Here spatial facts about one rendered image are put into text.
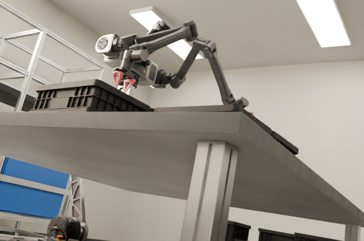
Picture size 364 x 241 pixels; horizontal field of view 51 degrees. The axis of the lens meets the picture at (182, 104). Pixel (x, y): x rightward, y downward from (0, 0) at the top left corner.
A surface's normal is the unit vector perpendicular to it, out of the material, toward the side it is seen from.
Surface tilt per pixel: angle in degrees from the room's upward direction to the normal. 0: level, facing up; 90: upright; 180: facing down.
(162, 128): 90
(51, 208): 90
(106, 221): 90
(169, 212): 90
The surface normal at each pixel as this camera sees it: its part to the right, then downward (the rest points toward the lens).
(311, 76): -0.53, -0.35
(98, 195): 0.83, -0.01
